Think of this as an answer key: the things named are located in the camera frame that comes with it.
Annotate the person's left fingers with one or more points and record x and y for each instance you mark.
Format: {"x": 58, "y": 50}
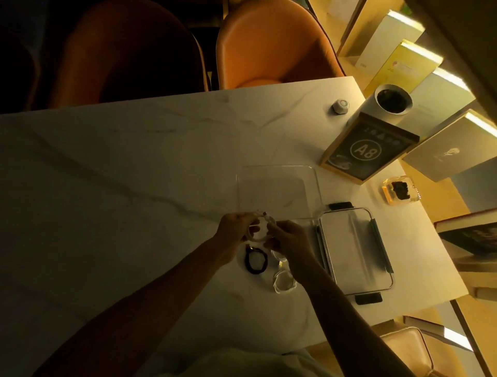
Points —
{"x": 250, "y": 225}

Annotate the clear plastic pouch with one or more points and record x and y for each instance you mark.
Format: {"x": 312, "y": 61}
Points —
{"x": 284, "y": 283}

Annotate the white cylinder pot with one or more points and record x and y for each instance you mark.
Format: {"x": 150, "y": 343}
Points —
{"x": 393, "y": 100}

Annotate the yellow upright book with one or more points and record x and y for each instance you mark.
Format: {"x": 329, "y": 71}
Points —
{"x": 407, "y": 68}

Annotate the person's right fingers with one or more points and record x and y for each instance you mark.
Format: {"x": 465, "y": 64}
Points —
{"x": 276, "y": 233}

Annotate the beige leather chair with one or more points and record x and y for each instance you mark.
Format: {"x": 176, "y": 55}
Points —
{"x": 407, "y": 353}

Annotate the white container lid with clips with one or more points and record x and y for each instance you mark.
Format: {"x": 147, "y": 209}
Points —
{"x": 355, "y": 252}

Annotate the red hardcover book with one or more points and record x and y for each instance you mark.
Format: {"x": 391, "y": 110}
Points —
{"x": 471, "y": 233}

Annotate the wooden framed table sign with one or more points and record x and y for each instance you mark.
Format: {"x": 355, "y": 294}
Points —
{"x": 365, "y": 151}

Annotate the person's right hand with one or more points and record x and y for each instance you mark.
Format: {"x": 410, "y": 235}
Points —
{"x": 293, "y": 248}

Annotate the white upright book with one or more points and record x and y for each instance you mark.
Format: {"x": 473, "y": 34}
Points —
{"x": 384, "y": 40}

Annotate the orange leather chair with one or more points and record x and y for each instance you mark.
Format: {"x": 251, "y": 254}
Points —
{"x": 271, "y": 42}

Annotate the dark brown leather chair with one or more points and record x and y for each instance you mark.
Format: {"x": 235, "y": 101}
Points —
{"x": 128, "y": 54}

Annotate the clear plastic container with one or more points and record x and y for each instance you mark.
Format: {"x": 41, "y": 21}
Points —
{"x": 277, "y": 190}

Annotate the pale grey upright book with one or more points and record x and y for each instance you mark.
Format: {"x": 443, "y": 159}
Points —
{"x": 438, "y": 101}

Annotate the glass ashtray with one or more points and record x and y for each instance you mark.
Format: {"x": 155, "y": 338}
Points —
{"x": 402, "y": 191}

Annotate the grey book with figure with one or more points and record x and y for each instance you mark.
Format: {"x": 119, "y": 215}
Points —
{"x": 450, "y": 151}

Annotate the person's left forearm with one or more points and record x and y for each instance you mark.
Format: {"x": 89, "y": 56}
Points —
{"x": 143, "y": 310}

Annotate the person's left hand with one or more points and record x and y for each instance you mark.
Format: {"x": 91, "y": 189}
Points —
{"x": 231, "y": 237}

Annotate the person's right forearm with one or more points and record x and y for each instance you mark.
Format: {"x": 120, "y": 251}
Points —
{"x": 349, "y": 330}

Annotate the small white round device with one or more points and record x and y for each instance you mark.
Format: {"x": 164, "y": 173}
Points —
{"x": 340, "y": 107}

